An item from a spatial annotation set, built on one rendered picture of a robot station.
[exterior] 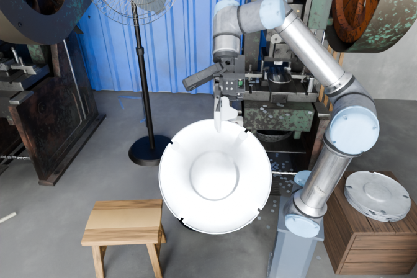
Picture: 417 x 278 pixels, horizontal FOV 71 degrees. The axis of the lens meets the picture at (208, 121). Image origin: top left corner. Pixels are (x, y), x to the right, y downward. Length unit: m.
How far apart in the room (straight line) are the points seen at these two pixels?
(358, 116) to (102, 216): 1.20
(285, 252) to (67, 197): 1.43
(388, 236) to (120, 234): 1.22
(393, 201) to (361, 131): 0.89
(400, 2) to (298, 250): 1.10
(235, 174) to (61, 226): 1.47
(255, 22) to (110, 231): 1.12
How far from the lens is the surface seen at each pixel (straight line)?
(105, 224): 1.53
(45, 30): 1.92
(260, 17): 0.79
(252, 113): 1.68
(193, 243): 1.79
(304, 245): 1.40
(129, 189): 2.12
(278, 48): 1.66
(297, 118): 1.74
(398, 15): 1.49
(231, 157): 0.75
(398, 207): 1.68
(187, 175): 0.77
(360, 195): 1.65
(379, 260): 1.79
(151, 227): 1.46
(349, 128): 0.85
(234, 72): 0.78
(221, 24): 0.82
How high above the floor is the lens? 1.48
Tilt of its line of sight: 33 degrees down
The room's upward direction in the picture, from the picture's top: straight up
